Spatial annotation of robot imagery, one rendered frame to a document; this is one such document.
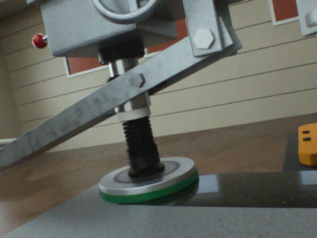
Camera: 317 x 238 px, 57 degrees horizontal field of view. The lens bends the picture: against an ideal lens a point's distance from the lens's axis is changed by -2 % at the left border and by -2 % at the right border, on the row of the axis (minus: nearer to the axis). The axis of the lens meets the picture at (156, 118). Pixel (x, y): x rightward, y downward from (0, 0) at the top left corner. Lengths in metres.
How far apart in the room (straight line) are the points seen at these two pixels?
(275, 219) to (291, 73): 6.16
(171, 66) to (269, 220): 0.29
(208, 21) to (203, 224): 0.31
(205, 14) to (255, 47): 6.05
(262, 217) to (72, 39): 0.44
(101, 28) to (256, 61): 6.06
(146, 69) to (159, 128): 6.51
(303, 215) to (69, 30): 0.48
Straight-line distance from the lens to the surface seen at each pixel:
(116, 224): 0.50
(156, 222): 0.47
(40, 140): 0.73
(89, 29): 0.56
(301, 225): 0.41
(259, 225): 0.42
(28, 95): 9.06
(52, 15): 0.62
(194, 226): 0.44
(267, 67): 6.52
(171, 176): 0.58
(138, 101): 0.60
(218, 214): 0.46
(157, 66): 0.54
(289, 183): 0.55
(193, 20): 0.50
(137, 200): 0.57
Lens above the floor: 1.06
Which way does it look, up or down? 5 degrees down
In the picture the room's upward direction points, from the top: 12 degrees counter-clockwise
